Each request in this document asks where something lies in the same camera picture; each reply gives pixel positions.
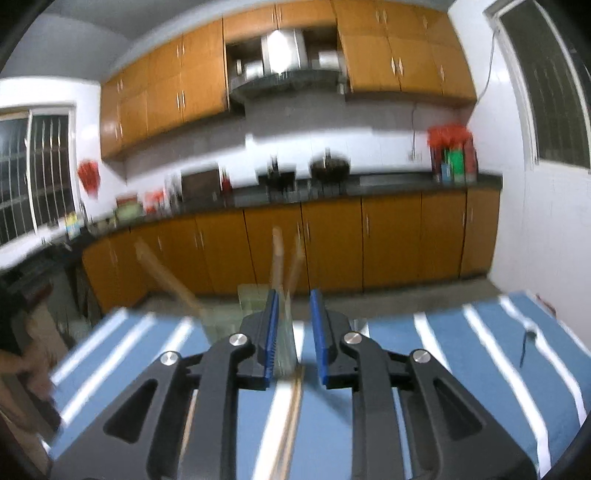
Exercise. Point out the red basin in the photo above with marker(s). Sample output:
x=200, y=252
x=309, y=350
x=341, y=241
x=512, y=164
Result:
x=127, y=199

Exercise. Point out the barred window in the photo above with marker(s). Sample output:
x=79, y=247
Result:
x=549, y=83
x=37, y=175

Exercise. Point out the wok with metal lid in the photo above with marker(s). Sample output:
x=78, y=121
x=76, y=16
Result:
x=330, y=167

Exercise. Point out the blue white striped tablecloth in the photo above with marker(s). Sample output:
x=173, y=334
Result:
x=461, y=369

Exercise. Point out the gas stove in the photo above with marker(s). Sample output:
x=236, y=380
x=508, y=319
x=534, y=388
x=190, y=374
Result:
x=309, y=188

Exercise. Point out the green carton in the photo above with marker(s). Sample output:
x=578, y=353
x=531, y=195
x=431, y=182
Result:
x=453, y=165

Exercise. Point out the small dark spoon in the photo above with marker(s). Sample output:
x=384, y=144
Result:
x=530, y=336

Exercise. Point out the wall power outlet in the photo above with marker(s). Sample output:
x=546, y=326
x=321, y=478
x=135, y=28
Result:
x=415, y=156

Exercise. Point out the bundle of wooden chopsticks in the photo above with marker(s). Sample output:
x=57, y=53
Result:
x=291, y=415

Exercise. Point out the wooden base cabinets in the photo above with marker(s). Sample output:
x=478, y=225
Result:
x=392, y=240

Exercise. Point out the small red bottle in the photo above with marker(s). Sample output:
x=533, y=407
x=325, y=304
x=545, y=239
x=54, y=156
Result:
x=226, y=183

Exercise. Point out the steel range hood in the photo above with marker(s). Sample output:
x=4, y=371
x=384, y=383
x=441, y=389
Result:
x=281, y=81

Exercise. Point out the green basin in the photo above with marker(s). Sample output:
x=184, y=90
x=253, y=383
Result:
x=127, y=211

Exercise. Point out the person's left hand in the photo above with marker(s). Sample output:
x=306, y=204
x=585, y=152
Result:
x=27, y=371

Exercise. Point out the wooden wall cabinets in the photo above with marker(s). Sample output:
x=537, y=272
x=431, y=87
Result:
x=406, y=50

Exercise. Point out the tall red bottle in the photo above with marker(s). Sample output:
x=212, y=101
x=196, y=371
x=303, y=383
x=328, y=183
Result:
x=470, y=161

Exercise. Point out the yellow detergent bottle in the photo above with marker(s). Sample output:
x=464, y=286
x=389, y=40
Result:
x=75, y=226

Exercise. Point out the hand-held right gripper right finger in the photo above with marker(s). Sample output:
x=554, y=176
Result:
x=319, y=341

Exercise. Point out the dark red bottle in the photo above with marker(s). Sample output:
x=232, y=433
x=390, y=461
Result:
x=437, y=166

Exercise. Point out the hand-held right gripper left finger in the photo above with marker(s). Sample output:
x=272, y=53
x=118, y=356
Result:
x=270, y=341

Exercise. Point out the orange plastic bag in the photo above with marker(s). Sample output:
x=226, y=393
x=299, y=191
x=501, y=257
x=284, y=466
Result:
x=154, y=201

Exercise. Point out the black kitchen countertop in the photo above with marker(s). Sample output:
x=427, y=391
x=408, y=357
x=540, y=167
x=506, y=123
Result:
x=397, y=181

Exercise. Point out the dark cutting board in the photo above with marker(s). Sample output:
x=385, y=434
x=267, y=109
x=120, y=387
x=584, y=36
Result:
x=201, y=185

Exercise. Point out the green perforated utensil holder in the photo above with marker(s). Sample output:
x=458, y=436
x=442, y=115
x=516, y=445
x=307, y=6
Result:
x=251, y=300

